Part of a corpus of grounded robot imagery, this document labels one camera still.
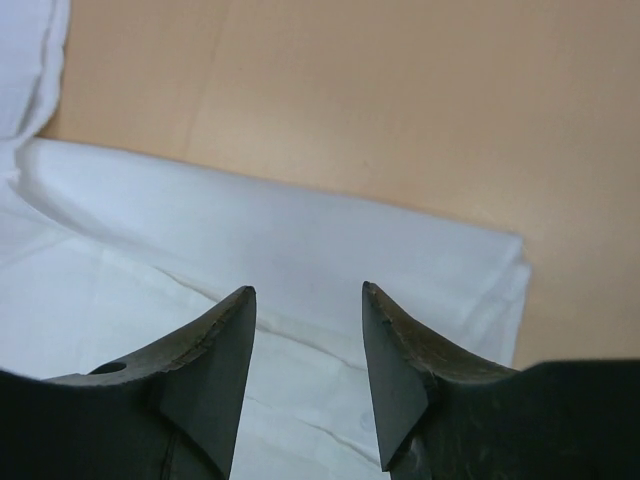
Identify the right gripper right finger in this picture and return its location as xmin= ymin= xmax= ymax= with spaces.
xmin=362 ymin=282 xmax=639 ymax=479

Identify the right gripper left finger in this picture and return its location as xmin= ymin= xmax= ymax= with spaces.
xmin=1 ymin=286 xmax=257 ymax=479

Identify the white long sleeve shirt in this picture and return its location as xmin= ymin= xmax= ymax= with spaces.
xmin=1 ymin=1 xmax=530 ymax=479

